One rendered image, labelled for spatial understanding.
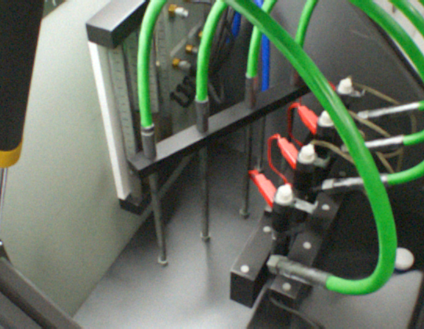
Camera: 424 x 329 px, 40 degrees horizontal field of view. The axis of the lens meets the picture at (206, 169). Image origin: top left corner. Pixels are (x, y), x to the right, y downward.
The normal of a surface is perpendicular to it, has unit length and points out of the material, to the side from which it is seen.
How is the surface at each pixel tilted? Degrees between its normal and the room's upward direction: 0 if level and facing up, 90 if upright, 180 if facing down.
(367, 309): 0
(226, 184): 0
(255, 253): 0
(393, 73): 90
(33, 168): 90
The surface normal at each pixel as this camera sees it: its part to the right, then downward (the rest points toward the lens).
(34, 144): 0.88, 0.33
